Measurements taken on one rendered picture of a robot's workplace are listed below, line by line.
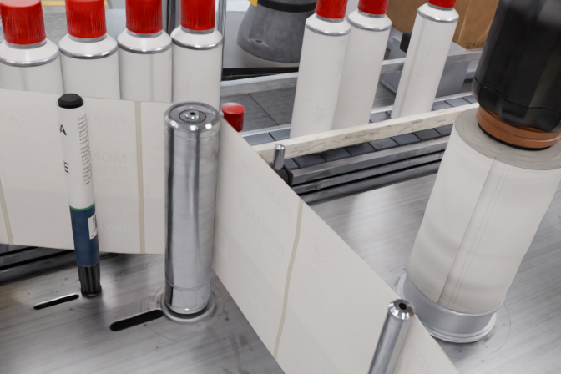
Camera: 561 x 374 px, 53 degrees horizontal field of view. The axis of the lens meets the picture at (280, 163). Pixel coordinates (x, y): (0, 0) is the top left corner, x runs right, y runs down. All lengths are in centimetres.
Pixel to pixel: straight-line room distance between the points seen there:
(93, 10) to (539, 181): 38
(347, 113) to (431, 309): 29
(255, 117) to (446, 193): 47
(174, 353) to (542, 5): 36
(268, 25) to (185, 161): 64
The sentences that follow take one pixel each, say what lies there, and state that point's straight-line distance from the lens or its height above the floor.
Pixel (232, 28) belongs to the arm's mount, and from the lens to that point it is 112.
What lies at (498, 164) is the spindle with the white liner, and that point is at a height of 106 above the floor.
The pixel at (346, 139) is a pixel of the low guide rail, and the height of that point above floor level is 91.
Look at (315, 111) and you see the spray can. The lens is 67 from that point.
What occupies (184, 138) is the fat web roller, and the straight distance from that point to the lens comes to 37.
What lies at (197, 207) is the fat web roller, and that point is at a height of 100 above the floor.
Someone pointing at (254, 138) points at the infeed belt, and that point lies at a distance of 71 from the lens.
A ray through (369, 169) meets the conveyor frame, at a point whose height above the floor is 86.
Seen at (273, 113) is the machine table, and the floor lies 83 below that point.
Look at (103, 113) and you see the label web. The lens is 41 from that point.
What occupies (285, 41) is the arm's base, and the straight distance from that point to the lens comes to 99.
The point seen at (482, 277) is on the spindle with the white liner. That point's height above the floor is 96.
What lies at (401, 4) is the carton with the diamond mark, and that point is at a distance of 124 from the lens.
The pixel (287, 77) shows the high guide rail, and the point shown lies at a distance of 69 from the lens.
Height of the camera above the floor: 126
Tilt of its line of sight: 34 degrees down
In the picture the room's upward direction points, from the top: 8 degrees clockwise
